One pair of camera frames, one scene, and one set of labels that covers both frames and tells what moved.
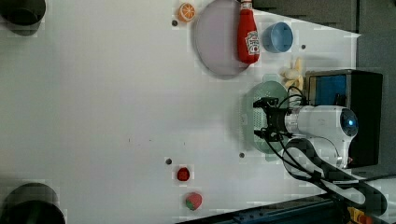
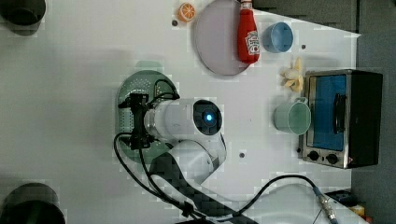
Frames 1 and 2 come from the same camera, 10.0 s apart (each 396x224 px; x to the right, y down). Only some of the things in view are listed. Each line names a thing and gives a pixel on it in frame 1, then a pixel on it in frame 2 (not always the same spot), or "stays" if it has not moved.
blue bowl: (277, 37) stays
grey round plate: (217, 38) stays
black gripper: (276, 128) to (138, 103)
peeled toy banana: (291, 76) stays
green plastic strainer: (253, 119) to (148, 79)
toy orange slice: (186, 12) stays
